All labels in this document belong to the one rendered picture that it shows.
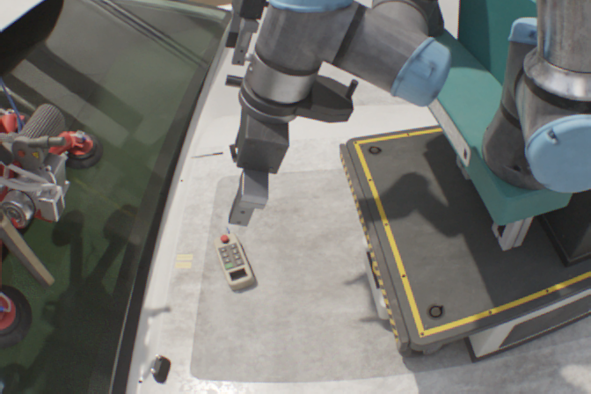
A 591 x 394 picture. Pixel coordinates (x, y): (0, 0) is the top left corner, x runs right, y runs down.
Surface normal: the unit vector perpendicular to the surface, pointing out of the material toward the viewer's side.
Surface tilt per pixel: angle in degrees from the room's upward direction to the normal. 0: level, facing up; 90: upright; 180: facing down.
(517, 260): 0
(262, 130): 25
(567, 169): 97
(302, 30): 88
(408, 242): 0
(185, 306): 0
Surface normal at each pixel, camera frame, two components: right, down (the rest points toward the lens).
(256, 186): 0.31, -0.62
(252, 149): 0.03, 0.77
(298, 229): -0.10, -0.73
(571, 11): -0.65, 0.61
